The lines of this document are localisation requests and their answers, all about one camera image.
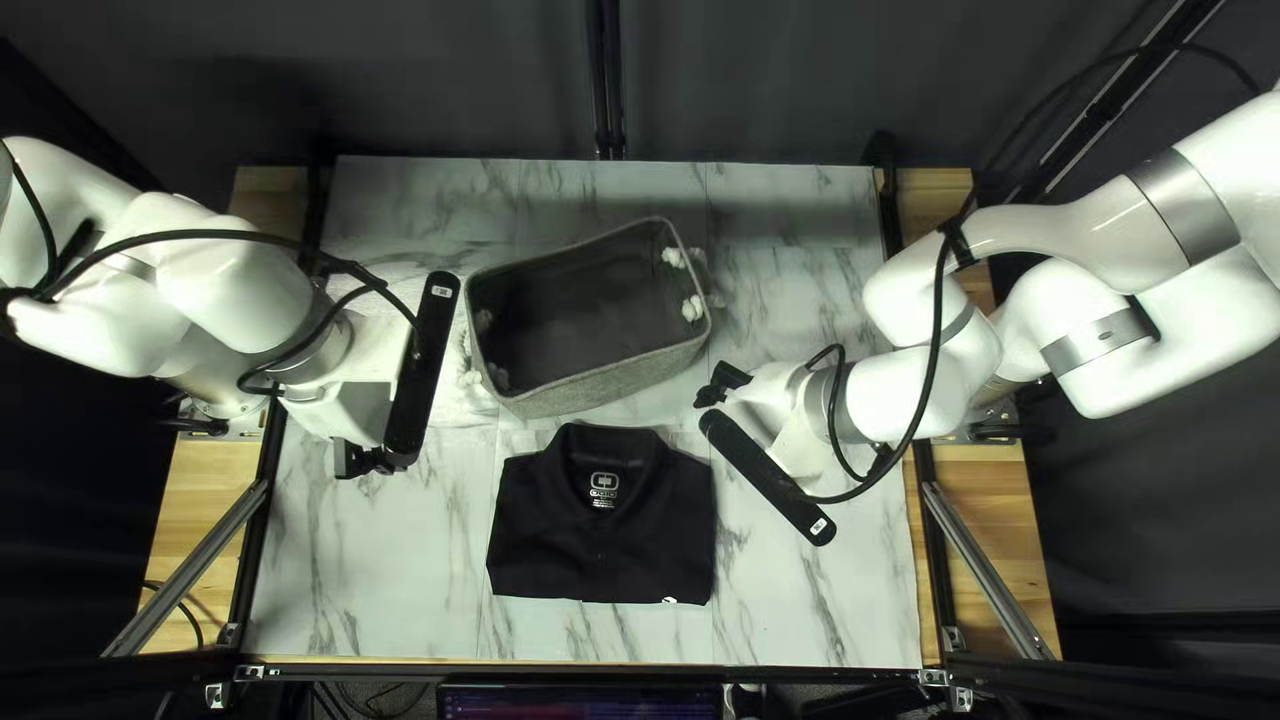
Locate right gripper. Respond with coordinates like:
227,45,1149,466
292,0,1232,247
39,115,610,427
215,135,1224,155
694,360,831,483

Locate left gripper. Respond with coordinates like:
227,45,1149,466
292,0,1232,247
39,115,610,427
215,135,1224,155
288,310,416,479

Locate black sweatshirt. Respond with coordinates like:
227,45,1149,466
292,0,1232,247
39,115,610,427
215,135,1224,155
485,422,719,607

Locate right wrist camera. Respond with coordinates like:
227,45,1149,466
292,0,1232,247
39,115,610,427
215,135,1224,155
698,408,837,547

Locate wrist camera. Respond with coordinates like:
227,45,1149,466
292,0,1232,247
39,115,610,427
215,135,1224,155
383,270,461,473
698,408,837,547

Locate grey fabric basket rope handles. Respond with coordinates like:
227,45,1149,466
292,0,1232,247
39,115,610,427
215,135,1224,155
458,215,726,421

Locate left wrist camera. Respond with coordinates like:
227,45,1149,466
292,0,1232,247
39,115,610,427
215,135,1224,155
383,270,461,473

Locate black cable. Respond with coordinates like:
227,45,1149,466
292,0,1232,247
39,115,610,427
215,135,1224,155
0,150,421,396
140,578,205,653
805,40,1263,504

